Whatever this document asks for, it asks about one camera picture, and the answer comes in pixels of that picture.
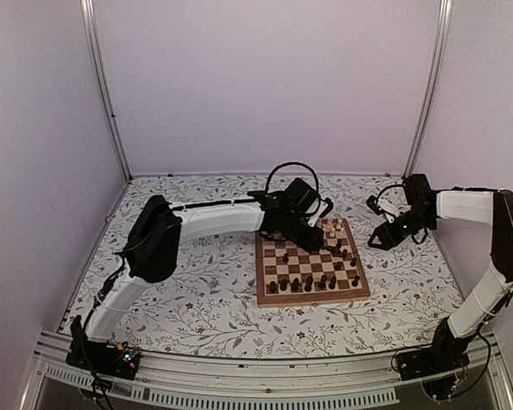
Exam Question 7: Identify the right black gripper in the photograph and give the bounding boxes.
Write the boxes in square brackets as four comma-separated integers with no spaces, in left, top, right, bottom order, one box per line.
[369,208,436,251]

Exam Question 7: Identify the wooden chess board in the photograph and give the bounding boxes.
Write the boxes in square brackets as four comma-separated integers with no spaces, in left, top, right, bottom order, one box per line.
[256,218,370,308]

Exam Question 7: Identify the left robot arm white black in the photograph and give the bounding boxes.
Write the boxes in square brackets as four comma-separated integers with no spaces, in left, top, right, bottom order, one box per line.
[70,178,333,371]

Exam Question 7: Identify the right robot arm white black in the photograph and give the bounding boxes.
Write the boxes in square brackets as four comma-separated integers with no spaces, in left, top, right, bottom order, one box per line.
[366,173,513,341]

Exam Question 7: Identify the floral patterned table mat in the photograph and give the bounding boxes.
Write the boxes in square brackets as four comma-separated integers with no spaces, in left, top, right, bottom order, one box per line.
[66,173,469,359]

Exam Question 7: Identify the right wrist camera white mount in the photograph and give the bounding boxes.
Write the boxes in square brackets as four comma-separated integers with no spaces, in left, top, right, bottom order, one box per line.
[366,196,400,223]

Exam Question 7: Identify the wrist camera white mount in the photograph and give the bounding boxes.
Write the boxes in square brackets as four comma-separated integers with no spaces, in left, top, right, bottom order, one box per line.
[308,198,333,226]
[366,196,400,223]

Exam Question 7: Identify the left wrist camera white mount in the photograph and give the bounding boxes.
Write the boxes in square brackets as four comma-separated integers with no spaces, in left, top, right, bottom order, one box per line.
[308,198,333,226]

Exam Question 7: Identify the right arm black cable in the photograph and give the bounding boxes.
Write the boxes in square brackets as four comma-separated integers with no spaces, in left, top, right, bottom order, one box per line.
[374,183,405,202]

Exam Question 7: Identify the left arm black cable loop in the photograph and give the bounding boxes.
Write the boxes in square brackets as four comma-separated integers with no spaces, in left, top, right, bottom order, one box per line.
[264,161,321,197]

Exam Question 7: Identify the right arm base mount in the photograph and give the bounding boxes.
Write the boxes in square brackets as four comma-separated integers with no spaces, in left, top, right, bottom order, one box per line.
[391,339,469,401]

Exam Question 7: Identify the front aluminium rail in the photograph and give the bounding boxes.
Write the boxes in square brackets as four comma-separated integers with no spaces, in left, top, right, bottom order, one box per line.
[19,328,513,410]

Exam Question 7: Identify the right aluminium frame post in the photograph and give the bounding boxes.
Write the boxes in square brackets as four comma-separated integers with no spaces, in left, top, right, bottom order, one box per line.
[403,0,453,178]

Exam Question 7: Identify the aluminium frame post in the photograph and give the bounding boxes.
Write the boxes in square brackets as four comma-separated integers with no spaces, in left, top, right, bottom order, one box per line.
[403,0,453,178]
[80,0,133,184]

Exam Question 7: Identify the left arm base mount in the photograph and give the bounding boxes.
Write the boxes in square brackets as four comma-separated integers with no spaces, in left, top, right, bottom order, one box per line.
[66,328,141,380]

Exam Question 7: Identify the left aluminium frame post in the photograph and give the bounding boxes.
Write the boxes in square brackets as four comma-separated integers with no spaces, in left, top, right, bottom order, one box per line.
[80,0,133,184]

